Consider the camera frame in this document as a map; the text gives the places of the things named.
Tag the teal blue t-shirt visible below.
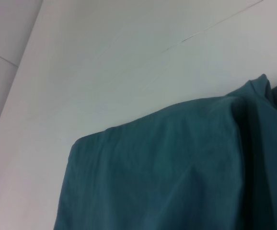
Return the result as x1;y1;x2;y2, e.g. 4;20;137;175
53;73;277;230

